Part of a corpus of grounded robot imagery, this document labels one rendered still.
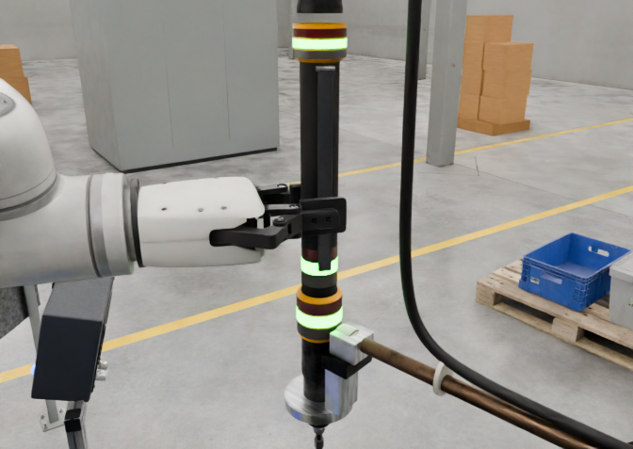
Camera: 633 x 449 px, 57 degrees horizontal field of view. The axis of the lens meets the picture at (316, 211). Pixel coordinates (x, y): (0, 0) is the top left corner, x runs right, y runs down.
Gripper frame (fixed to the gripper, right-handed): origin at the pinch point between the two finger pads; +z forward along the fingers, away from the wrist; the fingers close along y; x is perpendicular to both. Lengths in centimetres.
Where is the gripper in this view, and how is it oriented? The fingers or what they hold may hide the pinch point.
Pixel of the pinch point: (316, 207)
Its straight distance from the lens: 51.5
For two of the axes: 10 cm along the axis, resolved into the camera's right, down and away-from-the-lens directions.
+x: -0.1, -9.4, -3.4
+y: 2.3, 3.3, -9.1
